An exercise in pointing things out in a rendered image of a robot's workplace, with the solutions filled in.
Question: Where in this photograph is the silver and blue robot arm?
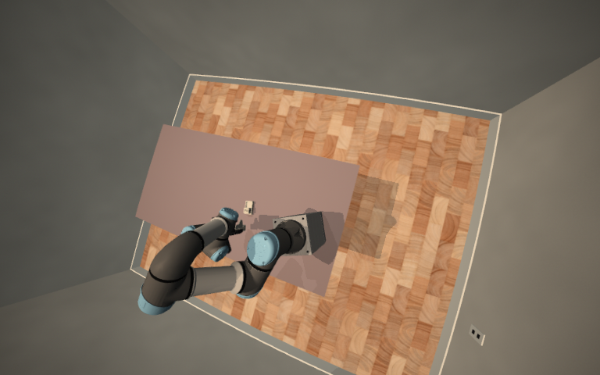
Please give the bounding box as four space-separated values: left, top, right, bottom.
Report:
138 208 306 315

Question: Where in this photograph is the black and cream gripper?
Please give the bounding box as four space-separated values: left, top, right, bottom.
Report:
230 220 245 236

